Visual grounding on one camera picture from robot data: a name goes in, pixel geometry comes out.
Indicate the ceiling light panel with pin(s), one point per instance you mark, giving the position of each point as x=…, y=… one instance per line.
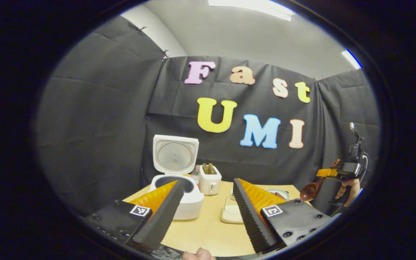
x=351, y=59
x=255, y=7

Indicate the black backdrop cloth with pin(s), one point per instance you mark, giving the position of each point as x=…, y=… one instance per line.
x=103, y=108

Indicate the white rice cooker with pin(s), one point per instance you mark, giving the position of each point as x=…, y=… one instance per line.
x=175, y=155

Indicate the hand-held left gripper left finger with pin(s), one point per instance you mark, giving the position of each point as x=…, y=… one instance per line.
x=161, y=220

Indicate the white chopstick holder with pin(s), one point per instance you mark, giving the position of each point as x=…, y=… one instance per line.
x=210, y=185

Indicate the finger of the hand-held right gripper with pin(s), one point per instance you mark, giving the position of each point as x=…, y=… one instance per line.
x=326, y=172

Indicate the pale green plate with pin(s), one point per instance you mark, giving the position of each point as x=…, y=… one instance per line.
x=282, y=191

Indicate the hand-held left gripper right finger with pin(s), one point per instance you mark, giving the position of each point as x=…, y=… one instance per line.
x=251, y=220

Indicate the small glass jar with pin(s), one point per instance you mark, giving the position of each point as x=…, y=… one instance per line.
x=196, y=175

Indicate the brown wooden spoon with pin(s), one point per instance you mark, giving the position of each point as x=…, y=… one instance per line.
x=307, y=192

